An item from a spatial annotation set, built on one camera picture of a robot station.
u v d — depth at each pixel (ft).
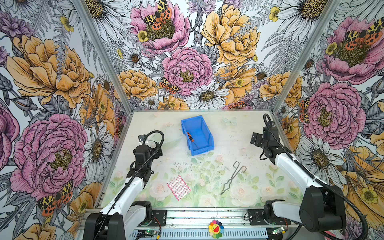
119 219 1.41
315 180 1.47
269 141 2.17
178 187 2.79
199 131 3.63
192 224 2.41
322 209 1.34
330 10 2.37
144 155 2.10
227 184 2.80
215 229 2.30
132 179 1.81
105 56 2.93
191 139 3.37
